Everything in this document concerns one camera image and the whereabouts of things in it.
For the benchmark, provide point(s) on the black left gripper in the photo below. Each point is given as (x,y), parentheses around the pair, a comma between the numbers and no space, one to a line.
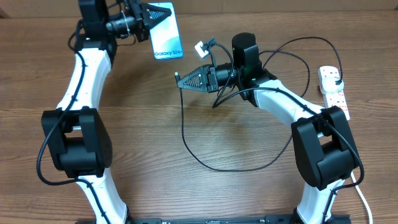
(142,13)

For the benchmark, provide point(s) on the white plug adapter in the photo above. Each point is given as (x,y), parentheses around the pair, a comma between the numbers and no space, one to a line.
(329,85)

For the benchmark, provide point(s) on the white power strip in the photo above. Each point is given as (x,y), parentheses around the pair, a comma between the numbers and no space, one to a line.
(333,99)

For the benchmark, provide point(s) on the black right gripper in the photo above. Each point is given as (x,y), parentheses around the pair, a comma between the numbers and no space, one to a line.
(204,71)

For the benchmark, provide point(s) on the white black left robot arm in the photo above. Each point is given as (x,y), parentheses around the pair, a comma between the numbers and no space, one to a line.
(77,147)

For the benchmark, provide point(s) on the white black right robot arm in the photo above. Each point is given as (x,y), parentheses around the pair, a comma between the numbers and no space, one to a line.
(324,148)

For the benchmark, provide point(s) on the blue screen smartphone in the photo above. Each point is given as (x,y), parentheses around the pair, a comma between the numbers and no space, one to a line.
(165,36)

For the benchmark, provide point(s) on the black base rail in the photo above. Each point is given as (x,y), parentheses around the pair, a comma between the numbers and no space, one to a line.
(217,220)

